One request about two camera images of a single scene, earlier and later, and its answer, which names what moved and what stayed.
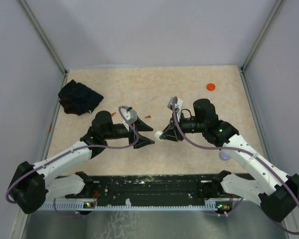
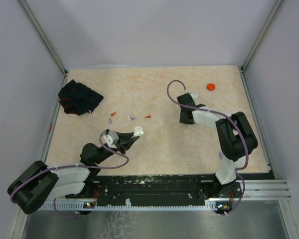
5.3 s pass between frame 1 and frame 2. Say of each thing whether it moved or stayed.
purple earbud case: stayed
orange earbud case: stayed
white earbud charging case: moved
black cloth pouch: stayed
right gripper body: moved
